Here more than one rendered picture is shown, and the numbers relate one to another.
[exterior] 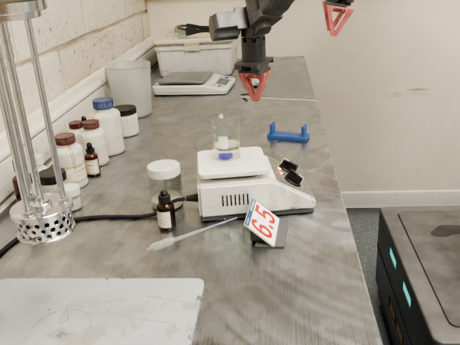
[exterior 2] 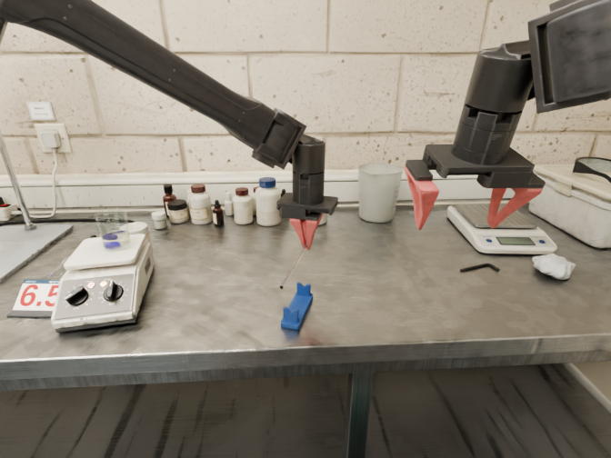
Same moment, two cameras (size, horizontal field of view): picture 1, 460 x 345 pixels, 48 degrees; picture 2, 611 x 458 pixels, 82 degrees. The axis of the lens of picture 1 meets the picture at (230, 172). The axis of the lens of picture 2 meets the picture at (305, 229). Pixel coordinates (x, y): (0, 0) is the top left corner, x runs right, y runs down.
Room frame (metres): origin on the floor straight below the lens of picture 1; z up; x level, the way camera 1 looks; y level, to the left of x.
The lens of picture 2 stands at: (1.14, -0.67, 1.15)
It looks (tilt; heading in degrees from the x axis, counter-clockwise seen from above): 24 degrees down; 80
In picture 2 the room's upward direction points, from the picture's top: straight up
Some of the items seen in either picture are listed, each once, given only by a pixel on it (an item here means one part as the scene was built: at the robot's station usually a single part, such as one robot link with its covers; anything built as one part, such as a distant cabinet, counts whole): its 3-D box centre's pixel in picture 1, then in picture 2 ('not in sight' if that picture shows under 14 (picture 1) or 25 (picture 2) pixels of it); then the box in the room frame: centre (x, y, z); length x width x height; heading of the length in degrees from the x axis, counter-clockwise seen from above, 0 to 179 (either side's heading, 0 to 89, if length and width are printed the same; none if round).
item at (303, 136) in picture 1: (287, 131); (297, 303); (1.21, -0.15, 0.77); 0.10 x 0.03 x 0.04; 65
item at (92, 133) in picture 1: (94, 142); (243, 205); (1.12, 0.30, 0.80); 0.06 x 0.06 x 0.10
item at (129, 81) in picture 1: (127, 89); (379, 192); (1.52, 0.29, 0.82); 0.18 x 0.13 x 0.15; 52
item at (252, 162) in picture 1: (231, 161); (107, 250); (0.86, 0.00, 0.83); 0.12 x 0.12 x 0.01; 3
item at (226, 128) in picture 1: (226, 136); (115, 229); (0.88, 0.00, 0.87); 0.06 x 0.05 x 0.08; 13
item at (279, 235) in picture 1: (267, 222); (39, 297); (0.74, -0.05, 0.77); 0.09 x 0.06 x 0.04; 169
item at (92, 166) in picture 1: (91, 159); (217, 212); (1.05, 0.29, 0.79); 0.03 x 0.03 x 0.07
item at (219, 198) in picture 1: (247, 183); (109, 276); (0.86, -0.03, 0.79); 0.22 x 0.13 x 0.08; 93
